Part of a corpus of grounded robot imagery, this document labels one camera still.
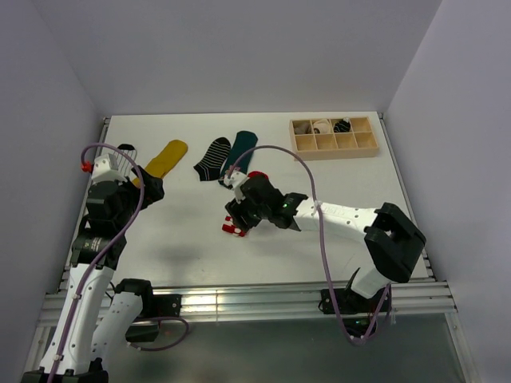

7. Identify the red white santa sock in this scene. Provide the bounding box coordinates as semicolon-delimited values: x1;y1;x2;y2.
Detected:
221;171;269;239

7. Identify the dark green reindeer sock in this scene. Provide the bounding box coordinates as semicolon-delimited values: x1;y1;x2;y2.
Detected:
218;131;258;186

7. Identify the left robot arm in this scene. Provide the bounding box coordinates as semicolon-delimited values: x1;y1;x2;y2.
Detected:
22;174;164;382

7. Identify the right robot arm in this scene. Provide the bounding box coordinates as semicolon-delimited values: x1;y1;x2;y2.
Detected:
225;172;426;311

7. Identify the black white striped ankle sock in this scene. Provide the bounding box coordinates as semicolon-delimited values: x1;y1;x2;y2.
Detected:
193;137;231;182

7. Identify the mustard yellow sock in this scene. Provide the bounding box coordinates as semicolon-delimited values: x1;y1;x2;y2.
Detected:
143;140;188;180

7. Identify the beige rolled sock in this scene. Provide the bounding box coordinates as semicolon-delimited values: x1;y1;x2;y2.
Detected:
293;121;311;135

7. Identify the cream rolled sock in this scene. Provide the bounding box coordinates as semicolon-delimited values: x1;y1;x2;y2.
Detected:
311;119;332;135

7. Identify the black rolled sock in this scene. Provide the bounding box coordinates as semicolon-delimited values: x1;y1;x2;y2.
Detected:
332;117;351;133

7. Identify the wooden compartment box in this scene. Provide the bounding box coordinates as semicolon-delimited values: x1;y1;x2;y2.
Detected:
289;116;379;160

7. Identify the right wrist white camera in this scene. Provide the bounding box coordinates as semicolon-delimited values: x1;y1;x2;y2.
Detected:
224;170;249;203

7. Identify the wrist white camera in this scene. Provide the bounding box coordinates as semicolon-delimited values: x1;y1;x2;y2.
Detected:
224;170;249;203
81;153;127;184

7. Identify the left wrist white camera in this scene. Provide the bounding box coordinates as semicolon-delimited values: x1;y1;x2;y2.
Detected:
81;153;127;184

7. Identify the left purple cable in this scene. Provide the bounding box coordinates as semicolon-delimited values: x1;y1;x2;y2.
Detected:
39;142;191;380

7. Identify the purple cable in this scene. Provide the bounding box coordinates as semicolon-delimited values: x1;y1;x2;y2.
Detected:
39;142;191;380
225;144;394;346

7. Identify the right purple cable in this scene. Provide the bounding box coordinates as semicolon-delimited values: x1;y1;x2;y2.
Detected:
225;144;394;346

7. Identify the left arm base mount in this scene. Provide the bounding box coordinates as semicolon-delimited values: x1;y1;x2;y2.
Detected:
125;294;182;343

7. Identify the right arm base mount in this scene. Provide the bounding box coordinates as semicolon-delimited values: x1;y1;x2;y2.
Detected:
318;288;392;338

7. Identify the aluminium front rail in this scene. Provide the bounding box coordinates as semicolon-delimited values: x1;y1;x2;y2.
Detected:
38;278;456;326

